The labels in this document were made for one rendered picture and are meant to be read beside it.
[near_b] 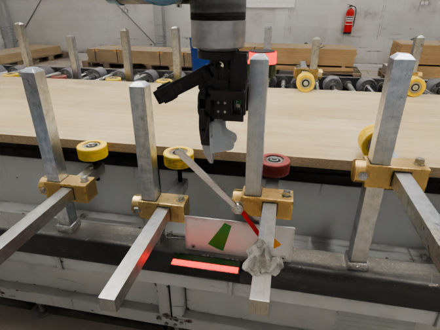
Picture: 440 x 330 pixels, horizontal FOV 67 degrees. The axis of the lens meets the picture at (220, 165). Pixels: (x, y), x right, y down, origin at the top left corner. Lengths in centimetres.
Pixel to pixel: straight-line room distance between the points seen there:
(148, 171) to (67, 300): 94
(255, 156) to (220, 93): 19
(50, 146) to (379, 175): 73
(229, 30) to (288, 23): 728
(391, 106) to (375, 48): 724
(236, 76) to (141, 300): 110
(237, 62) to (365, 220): 44
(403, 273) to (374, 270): 6
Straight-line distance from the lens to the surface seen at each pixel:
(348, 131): 112
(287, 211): 76
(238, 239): 82
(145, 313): 148
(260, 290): 55
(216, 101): 59
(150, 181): 80
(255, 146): 70
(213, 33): 55
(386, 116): 70
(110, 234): 96
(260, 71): 66
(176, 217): 82
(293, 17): 781
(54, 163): 91
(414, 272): 92
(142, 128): 75
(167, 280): 102
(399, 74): 68
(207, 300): 137
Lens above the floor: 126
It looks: 26 degrees down
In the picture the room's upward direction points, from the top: straight up
